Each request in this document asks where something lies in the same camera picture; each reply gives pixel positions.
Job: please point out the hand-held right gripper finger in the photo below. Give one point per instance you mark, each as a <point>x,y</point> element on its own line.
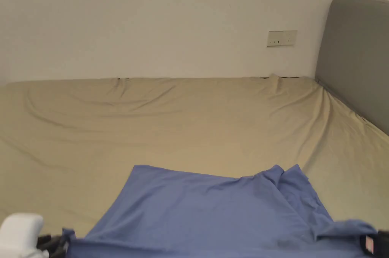
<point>373,243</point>

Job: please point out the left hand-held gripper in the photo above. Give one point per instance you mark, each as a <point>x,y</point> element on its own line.
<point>18,235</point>

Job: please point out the blue shirt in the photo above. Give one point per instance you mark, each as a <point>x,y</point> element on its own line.
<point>194,209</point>

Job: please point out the bed with beige sheet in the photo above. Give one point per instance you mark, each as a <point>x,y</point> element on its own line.
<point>182,124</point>

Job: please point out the grey padded headboard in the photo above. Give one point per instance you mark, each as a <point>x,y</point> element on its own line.
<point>355,57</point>

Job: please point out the white wall socket plate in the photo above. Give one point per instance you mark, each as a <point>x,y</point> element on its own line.
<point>281,38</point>

